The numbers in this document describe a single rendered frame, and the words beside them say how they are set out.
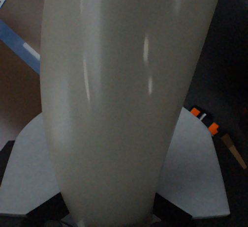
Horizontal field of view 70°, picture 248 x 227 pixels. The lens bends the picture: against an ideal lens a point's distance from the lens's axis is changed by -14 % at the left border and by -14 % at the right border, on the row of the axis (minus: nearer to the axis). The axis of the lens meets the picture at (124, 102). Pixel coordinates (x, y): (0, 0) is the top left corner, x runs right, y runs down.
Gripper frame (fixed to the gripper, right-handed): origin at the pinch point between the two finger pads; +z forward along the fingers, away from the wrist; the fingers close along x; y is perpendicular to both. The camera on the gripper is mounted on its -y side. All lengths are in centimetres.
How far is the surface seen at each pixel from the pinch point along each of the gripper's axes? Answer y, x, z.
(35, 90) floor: 44, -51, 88
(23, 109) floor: 58, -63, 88
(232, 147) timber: 75, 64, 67
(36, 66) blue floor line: 30, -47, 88
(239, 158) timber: 86, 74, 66
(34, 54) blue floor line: 23, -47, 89
